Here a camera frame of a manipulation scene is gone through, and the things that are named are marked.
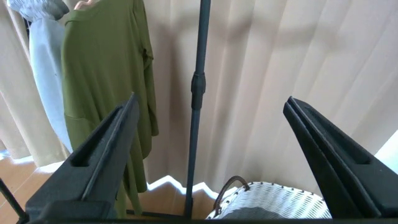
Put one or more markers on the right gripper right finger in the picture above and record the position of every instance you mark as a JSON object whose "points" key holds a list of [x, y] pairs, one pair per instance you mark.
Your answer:
{"points": [[342, 174]]}

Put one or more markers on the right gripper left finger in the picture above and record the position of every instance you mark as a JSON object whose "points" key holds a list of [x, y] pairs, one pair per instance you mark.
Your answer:
{"points": [[68, 186]]}

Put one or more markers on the pale grey shorts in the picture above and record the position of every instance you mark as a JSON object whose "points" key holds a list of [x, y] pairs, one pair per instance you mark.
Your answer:
{"points": [[46, 77]]}

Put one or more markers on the green garment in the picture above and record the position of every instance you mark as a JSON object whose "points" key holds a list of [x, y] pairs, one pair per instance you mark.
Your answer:
{"points": [[102, 77]]}

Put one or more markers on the pink clothes hanger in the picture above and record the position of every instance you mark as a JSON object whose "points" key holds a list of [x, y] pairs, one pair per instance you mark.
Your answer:
{"points": [[82, 4]]}

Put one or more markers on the white laundry basket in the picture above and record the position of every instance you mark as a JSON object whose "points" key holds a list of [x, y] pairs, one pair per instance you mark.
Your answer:
{"points": [[273, 202]]}

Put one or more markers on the black clothes rack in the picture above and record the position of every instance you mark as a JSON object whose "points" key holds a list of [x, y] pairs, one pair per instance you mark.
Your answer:
{"points": [[199, 84]]}

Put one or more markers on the beige curtain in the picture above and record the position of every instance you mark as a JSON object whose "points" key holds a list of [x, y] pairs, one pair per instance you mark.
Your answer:
{"points": [[280, 77]]}

